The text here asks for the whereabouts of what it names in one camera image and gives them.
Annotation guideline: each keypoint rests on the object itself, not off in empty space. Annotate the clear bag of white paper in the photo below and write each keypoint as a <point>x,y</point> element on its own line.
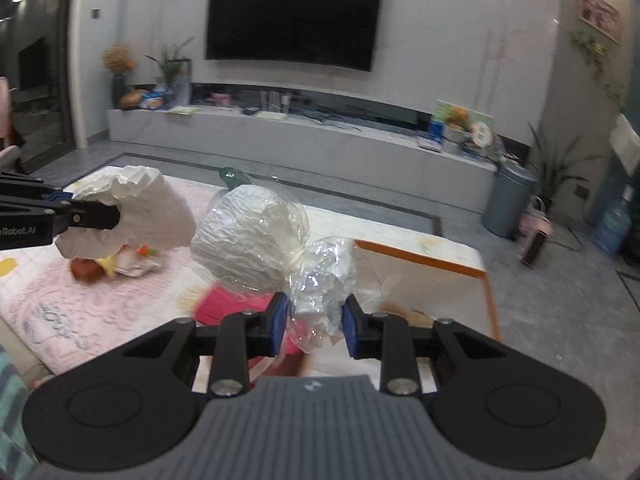
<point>240,240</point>

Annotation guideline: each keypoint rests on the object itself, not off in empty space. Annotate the black wall television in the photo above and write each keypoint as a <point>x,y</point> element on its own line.
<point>295,17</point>

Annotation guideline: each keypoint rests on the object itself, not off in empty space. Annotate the white paper wad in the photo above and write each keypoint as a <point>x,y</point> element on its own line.
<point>150,205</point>

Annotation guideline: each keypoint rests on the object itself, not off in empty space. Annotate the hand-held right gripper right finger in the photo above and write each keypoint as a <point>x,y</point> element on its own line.
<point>351,330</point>

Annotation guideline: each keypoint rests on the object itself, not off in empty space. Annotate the small toys on mat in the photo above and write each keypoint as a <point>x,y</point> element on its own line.
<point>85,270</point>

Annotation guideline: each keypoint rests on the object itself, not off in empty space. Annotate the white hanging cloth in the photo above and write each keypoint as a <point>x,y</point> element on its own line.
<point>625,142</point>

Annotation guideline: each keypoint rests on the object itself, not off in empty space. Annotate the long-leaved potted plant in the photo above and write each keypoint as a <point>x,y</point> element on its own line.
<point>555,170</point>

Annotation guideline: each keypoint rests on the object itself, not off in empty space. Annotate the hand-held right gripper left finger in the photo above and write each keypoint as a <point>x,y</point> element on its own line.
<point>280,325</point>

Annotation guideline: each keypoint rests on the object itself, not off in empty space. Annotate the brown bread-shaped toy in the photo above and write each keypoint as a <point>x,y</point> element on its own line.
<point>131,100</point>

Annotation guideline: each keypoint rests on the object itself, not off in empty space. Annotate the pink patterned mat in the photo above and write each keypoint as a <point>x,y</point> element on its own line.
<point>50,300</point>

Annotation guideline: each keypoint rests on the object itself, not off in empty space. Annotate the green plant in glass vase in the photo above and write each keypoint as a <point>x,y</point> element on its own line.
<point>177,72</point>

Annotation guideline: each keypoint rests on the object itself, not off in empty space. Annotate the hanging green vine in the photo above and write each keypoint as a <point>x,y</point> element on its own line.
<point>595,55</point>

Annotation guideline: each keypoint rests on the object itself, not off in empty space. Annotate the dark wall socket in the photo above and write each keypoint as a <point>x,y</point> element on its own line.
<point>581,191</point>

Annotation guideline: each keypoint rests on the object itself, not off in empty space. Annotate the framed wall picture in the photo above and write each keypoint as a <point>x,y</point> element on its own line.
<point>599,12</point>

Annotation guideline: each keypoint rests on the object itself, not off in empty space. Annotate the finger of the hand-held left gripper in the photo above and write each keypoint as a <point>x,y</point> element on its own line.
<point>59,196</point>
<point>95,215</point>

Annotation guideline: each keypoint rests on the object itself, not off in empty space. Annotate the green printed card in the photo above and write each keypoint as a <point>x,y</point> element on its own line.
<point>445,107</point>

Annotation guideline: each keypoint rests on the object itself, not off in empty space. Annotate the blue snack bag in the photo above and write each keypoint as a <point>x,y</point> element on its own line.
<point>152,99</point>

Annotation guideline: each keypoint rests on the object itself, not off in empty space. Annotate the blue water jug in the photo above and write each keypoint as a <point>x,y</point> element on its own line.
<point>612,225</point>

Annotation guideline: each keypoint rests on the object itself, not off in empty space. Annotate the green plastic piece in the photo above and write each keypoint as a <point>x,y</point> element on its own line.
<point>235,176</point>

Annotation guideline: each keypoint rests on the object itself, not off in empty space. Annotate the pink space heater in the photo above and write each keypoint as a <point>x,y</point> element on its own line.
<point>536,242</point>

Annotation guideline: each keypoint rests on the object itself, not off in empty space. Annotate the brown teddy bear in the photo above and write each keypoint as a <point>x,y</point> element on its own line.
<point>456,117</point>

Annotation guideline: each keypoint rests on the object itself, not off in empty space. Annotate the white router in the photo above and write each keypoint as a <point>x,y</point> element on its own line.
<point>277,110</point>

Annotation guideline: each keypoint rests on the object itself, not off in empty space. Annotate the pink box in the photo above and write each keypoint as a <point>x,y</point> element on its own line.
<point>220,310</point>

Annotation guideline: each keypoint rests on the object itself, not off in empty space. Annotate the blue vase with yellow flowers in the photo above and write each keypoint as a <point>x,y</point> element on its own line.
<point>119,67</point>

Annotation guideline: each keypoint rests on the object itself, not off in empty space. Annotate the teal striped cloth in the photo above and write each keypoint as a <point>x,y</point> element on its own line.
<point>10,400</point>

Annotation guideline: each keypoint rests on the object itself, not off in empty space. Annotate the round white hand fan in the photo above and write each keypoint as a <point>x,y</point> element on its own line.
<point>481,135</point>

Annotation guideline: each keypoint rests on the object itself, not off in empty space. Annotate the long grey television console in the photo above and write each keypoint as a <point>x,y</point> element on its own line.
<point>350,155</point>

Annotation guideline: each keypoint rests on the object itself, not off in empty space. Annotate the grey pedal trash can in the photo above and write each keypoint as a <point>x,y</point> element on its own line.
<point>507,200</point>

